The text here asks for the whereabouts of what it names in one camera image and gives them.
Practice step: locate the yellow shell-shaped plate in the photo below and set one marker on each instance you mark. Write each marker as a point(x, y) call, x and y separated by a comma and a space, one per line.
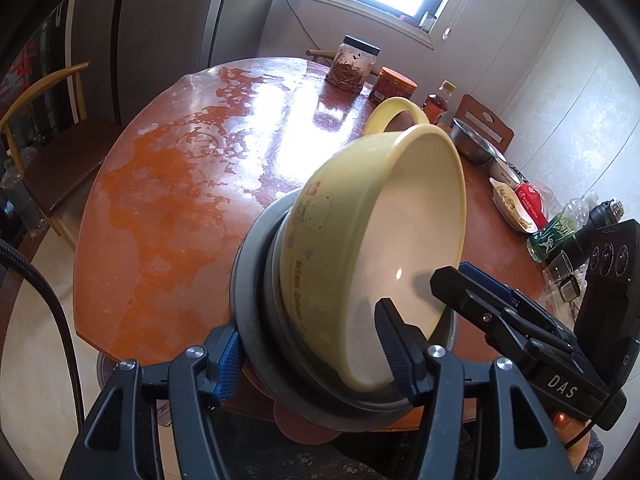
point(385, 105)

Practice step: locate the red paper decoration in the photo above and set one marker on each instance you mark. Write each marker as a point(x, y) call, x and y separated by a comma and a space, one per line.
point(22, 67)

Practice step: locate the amber sauce bottle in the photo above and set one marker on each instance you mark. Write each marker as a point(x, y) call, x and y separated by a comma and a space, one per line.
point(437, 107)

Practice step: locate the green label plastic bottle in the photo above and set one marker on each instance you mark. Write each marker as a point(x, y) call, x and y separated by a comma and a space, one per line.
point(550, 237)

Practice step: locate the white plate with food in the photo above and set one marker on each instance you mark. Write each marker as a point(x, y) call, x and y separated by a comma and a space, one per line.
point(507, 205)

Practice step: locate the red tissue packet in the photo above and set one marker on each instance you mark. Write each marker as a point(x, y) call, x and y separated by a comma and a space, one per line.
point(531, 205)

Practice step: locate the small steel cup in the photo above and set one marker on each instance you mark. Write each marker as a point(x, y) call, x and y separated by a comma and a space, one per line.
point(570, 287)

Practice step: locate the shallow steel pan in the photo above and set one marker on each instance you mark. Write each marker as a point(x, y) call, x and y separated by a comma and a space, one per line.
point(245, 280)

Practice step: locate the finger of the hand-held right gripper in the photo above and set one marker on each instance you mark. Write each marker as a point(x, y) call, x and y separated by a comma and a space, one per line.
point(465, 300)
point(492, 282)

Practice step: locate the brown wooden chair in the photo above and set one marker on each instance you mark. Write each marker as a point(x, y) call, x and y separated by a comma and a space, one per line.
point(492, 122)

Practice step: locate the black thermos flask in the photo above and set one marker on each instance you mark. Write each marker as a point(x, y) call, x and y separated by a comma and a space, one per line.
point(597, 220)

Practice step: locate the yellow ceramic bowl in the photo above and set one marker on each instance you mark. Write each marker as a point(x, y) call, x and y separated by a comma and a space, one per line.
point(320, 220)

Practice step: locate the pink bear-shaped plate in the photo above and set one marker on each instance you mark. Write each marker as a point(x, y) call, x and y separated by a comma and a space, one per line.
point(300, 430)

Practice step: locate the yellow wooden armchair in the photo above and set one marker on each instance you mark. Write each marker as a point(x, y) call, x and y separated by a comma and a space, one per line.
point(70, 150)
point(320, 53)

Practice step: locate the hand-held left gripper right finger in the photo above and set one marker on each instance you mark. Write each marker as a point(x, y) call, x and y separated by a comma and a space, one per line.
point(395, 350)

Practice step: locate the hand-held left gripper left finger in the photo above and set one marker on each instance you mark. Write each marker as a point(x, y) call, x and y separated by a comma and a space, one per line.
point(227, 365)

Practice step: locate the clear plastic cup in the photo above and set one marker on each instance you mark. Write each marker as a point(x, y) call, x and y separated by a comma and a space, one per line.
point(557, 270)

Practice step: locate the red label jar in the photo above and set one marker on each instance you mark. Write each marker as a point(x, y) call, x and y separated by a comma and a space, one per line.
point(395, 85)

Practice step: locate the white printed ceramic bowl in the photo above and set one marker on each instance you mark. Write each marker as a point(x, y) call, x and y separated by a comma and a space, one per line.
point(502, 172)

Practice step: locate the black lid clear jar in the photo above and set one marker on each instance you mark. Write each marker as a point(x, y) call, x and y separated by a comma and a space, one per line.
point(350, 67)

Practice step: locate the grey refrigerator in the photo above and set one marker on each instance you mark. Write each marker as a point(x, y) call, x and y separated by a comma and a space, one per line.
point(165, 35)

